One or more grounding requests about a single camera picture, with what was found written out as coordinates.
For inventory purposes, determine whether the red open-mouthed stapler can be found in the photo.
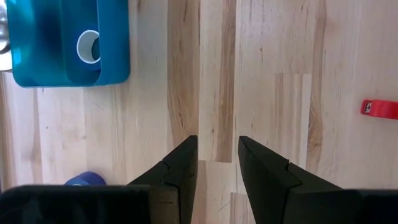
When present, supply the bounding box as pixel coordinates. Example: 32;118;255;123
359;99;398;121

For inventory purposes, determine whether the purple tape roll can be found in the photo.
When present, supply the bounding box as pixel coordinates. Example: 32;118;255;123
64;171;107;187

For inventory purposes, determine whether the teal plastic bin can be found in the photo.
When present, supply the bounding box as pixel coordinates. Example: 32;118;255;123
5;0;131;88

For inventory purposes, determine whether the dark blue tape roll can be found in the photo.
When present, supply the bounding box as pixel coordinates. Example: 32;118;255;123
63;12;103;86

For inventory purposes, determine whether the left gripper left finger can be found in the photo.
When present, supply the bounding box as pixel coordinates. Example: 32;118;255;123
0;135;198;224

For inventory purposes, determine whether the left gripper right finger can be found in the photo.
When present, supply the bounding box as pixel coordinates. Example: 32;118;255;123
238;136;398;224

